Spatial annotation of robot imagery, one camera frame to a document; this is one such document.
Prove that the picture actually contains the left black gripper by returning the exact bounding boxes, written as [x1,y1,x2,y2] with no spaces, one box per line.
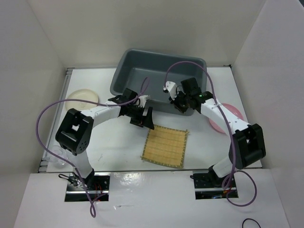
[126,104,154,130]

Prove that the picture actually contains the yellow woven bamboo mat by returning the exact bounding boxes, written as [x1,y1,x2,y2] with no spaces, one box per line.
[141,125,189,169]

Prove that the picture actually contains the cream bear plate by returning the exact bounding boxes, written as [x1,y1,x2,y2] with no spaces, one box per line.
[65,88,101,111]

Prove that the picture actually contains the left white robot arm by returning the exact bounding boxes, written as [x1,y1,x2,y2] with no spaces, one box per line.
[55,88,154,190]

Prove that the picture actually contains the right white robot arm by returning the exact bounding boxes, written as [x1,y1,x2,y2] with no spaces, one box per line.
[163,77,266,187]

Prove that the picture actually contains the grey plastic bin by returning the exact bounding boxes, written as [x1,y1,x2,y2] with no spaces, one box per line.
[110,49,207,115]

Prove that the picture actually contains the pink bear plate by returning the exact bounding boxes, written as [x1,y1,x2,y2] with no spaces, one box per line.
[209,103,244,133]

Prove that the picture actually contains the clear glass cup near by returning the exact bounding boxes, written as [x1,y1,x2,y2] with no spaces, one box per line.
[46,145,71,170]

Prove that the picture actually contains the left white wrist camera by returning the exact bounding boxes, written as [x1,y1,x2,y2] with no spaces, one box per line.
[136,95,151,108]

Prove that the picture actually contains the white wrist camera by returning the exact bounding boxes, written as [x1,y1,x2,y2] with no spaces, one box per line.
[163,81,177,100]
[136,95,151,108]

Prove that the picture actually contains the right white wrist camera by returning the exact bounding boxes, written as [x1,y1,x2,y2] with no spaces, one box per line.
[163,81,177,100]

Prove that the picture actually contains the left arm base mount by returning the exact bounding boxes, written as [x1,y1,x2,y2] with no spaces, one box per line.
[58,172,110,202]

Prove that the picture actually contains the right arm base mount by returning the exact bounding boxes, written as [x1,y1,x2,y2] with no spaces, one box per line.
[190,171,238,200]

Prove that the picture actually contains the aluminium frame rail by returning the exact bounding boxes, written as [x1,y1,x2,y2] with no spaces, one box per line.
[38,67,75,173]

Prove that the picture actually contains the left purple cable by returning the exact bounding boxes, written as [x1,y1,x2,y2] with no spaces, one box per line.
[35,77,150,218]

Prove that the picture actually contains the black cable loop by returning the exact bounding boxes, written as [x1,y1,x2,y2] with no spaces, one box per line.
[242,218,261,228]

